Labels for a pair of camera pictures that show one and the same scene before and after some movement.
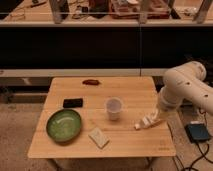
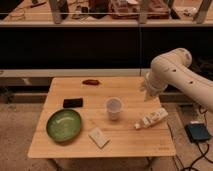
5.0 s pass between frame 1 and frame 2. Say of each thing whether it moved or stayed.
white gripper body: moved
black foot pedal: stayed
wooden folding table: stayed
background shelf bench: stayed
